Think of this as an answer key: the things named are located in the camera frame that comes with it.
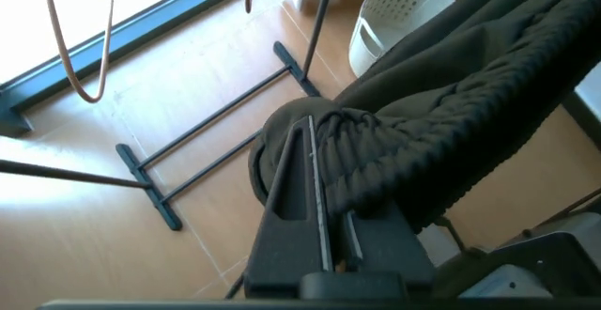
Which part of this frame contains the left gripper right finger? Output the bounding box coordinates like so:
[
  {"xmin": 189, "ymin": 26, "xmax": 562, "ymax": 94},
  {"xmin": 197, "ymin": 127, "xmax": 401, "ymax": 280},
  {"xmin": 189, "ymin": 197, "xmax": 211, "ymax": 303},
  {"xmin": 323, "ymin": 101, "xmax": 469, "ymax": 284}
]
[{"xmin": 345, "ymin": 202, "xmax": 436, "ymax": 298}]

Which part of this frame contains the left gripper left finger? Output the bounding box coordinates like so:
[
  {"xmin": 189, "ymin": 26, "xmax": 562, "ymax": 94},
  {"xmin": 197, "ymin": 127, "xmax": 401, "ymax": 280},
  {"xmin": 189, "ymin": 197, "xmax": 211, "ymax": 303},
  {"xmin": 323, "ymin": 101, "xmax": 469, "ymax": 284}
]
[{"xmin": 243, "ymin": 115, "xmax": 335, "ymax": 300}]

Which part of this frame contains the black garment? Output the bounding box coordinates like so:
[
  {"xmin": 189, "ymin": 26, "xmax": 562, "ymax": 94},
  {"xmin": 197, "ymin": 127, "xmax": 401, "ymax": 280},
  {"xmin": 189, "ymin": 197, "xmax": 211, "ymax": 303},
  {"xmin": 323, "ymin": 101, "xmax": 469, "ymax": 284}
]
[{"xmin": 247, "ymin": 0, "xmax": 601, "ymax": 236}]

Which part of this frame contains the black clothes rack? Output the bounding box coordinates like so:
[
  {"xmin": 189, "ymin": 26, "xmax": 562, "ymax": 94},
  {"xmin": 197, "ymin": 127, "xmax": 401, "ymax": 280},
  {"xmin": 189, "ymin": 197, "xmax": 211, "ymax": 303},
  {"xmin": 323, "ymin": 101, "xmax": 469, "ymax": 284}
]
[{"xmin": 0, "ymin": 0, "xmax": 340, "ymax": 232}]

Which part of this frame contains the white laundry basket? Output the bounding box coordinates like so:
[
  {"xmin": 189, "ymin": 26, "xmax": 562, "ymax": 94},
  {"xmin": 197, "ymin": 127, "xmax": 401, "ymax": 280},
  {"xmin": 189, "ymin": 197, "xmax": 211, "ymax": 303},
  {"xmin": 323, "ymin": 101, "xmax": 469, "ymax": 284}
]
[{"xmin": 347, "ymin": 0, "xmax": 485, "ymax": 79}]

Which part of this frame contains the window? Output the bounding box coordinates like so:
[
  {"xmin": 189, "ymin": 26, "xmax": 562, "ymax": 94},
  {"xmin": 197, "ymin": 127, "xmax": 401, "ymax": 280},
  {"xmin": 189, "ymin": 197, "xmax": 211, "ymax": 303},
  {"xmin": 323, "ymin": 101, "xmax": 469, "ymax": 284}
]
[{"xmin": 0, "ymin": 0, "xmax": 278, "ymax": 137}]

